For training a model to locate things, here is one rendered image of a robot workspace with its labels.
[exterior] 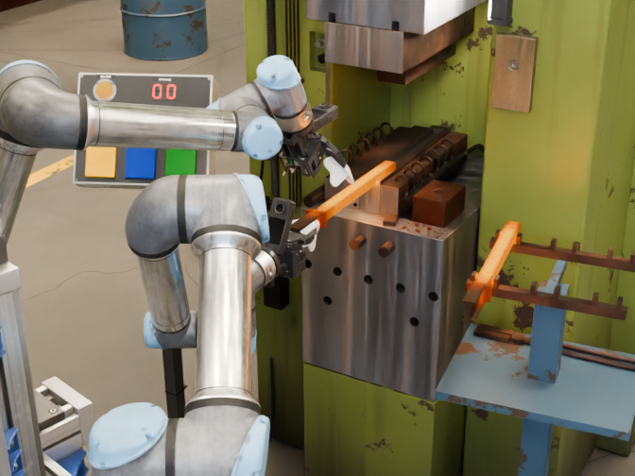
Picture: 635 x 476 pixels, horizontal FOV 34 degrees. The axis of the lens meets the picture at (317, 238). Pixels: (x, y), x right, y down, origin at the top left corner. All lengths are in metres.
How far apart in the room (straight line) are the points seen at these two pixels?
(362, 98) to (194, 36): 4.38
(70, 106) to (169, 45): 5.26
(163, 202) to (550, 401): 0.95
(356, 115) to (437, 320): 0.62
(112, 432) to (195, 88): 1.23
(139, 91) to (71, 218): 2.22
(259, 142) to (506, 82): 0.73
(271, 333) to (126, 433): 1.53
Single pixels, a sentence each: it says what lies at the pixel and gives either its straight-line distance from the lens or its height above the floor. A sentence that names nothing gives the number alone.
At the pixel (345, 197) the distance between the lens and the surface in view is 2.34.
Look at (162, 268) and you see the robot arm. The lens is 1.85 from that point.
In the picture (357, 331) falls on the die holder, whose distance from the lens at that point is 2.60.
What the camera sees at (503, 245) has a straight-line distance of 2.23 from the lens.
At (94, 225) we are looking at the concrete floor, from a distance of 4.69.
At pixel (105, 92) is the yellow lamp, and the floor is 1.16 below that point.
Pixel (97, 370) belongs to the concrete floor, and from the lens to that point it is 3.65.
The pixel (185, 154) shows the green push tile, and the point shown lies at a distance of 2.56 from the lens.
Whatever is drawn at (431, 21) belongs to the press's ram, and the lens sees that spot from 2.33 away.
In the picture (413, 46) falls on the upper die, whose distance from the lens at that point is 2.38.
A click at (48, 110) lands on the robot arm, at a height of 1.39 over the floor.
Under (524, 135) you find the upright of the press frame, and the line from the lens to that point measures 2.43.
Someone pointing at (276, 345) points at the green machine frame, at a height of 0.35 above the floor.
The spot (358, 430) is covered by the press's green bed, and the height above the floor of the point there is 0.31.
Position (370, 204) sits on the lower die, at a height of 0.94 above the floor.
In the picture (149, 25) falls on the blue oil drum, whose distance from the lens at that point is 7.02.
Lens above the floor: 1.96
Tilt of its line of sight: 26 degrees down
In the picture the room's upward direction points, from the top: straight up
